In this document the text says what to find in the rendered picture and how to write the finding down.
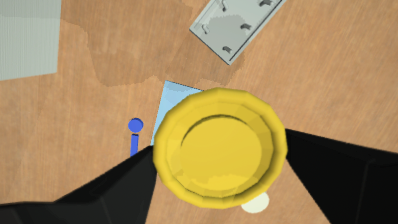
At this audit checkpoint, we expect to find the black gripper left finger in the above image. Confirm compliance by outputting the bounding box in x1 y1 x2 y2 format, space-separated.
0 145 157 224

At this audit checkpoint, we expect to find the yellow plate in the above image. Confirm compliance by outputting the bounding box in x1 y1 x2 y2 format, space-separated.
153 87 288 209

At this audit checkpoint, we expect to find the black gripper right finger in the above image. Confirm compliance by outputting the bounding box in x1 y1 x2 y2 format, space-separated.
285 128 398 224

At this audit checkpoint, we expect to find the light blue flat mat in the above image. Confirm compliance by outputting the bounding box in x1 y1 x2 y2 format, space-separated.
151 80 204 145

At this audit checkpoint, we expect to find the grey cylinder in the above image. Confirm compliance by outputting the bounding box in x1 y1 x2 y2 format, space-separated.
241 192 269 213

